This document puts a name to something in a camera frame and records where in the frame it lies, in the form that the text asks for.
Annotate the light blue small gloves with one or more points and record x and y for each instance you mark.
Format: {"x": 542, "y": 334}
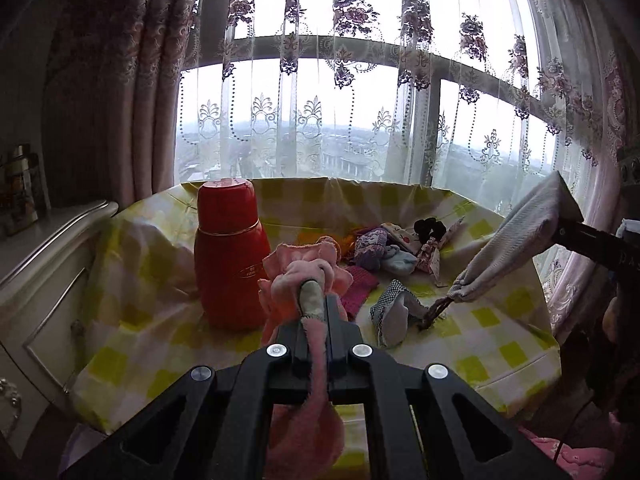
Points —
{"x": 398, "y": 262}

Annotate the yellow checkered plastic tablecloth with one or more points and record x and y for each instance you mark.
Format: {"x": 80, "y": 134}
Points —
{"x": 145, "y": 325}

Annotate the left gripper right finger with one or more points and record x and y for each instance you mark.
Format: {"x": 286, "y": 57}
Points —
{"x": 425, "y": 423}

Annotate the magenta knitted cloth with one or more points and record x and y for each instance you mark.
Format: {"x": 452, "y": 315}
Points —
{"x": 363, "y": 283}

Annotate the purple knitted glove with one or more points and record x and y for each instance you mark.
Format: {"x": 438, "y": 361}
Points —
{"x": 370, "y": 249}

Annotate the white fruit print pouch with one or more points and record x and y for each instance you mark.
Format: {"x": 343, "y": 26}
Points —
{"x": 405, "y": 238}

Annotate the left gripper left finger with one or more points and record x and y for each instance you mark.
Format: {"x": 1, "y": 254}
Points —
{"x": 209, "y": 424}

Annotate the pink quilted blanket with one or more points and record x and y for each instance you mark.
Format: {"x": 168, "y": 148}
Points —
{"x": 578, "y": 463}

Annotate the cream cabinet with drawers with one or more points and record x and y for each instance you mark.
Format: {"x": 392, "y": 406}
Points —
{"x": 44, "y": 273}

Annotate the orange organza sponge bag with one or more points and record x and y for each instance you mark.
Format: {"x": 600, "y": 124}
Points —
{"x": 345, "y": 243}

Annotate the black velvet scrunchie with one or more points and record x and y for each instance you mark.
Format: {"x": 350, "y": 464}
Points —
{"x": 429, "y": 229}

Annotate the red thermos bottle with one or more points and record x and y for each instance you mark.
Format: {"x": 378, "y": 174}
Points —
{"x": 229, "y": 247}

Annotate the items on cabinet top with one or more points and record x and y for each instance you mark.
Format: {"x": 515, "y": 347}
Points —
{"x": 22, "y": 197}

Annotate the grey drawstring pouch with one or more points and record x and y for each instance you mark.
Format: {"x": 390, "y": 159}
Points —
{"x": 526, "y": 232}

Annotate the floral pink ribbon scarf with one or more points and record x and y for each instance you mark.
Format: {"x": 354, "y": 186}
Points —
{"x": 429, "y": 254}

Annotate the pink patterned curtain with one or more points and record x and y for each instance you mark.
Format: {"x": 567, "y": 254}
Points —
{"x": 109, "y": 103}

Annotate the checkered black white cloth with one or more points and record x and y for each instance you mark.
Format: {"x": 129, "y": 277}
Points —
{"x": 397, "y": 308}

